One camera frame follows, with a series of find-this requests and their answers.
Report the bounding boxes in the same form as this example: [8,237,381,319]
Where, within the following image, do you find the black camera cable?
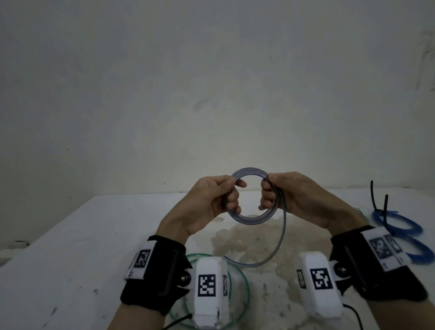
[342,303,364,330]
[161,313,194,330]

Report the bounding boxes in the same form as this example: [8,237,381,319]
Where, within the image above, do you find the white wrist camera with marker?
[294,251,344,320]
[192,257,230,329]

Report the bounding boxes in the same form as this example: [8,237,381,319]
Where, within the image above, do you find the person's right hand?
[258,171,369,238]

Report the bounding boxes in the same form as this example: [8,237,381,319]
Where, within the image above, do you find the solid blue tube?
[371,209,424,237]

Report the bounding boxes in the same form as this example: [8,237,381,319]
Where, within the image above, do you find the person's left forearm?
[108,303,165,330]

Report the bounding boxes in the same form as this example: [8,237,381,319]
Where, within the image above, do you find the clear blue striped tube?
[222,167,288,268]
[391,233,435,265]

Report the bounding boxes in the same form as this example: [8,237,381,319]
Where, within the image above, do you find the person's left hand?
[155,175,248,245]

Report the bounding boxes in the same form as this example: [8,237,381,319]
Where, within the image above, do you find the person's right forearm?
[367,296,435,330]

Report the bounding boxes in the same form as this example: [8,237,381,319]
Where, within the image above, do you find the white wall socket box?
[0,240,30,264]

